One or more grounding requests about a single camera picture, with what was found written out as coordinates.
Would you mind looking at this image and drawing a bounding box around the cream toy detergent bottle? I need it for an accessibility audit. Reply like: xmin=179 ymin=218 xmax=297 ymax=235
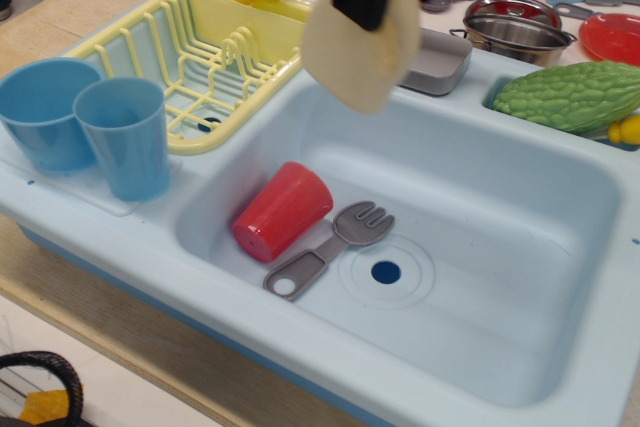
xmin=301 ymin=0 xmax=421 ymax=114

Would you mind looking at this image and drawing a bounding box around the yellow dish drying rack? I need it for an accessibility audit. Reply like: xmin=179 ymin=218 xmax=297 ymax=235
xmin=64 ymin=0 xmax=312 ymax=155

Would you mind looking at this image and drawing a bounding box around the light blue toy sink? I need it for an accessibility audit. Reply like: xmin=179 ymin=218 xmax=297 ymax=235
xmin=0 ymin=0 xmax=640 ymax=427

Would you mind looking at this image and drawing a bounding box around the grey toy faucet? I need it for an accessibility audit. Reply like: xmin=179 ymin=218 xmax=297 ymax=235
xmin=399 ymin=29 xmax=473 ymax=97

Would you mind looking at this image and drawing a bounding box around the steel toy pot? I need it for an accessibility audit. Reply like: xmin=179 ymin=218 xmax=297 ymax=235
xmin=449 ymin=0 xmax=577 ymax=67

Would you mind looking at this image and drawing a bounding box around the red plastic plate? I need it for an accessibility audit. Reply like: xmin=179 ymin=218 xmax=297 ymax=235
xmin=578 ymin=13 xmax=639 ymax=66

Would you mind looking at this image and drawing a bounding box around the green toy bitter gourd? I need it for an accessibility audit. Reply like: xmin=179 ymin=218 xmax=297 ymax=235
xmin=491 ymin=61 xmax=639 ymax=134

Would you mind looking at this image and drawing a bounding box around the red plastic cup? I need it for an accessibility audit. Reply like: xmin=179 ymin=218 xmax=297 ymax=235
xmin=231 ymin=162 xmax=333 ymax=263

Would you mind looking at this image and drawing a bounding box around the yellow toy piece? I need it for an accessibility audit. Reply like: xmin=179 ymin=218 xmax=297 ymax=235
xmin=607 ymin=115 xmax=640 ymax=145

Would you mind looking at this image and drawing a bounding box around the small blue plastic cup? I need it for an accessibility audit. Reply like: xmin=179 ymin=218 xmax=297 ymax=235
xmin=73 ymin=77 xmax=170 ymax=202

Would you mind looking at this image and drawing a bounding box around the grey plastic toy fork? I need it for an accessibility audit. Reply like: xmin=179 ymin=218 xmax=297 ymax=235
xmin=263 ymin=201 xmax=395 ymax=301

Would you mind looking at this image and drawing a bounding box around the large blue plastic cup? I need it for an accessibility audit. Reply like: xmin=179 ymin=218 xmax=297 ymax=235
xmin=1 ymin=57 xmax=103 ymax=174

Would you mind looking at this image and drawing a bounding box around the orange tape piece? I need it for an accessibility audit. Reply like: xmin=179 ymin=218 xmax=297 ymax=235
xmin=18 ymin=390 xmax=69 ymax=426

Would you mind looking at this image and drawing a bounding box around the black braided cable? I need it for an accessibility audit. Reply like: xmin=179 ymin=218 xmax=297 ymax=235
xmin=0 ymin=350 xmax=84 ymax=427

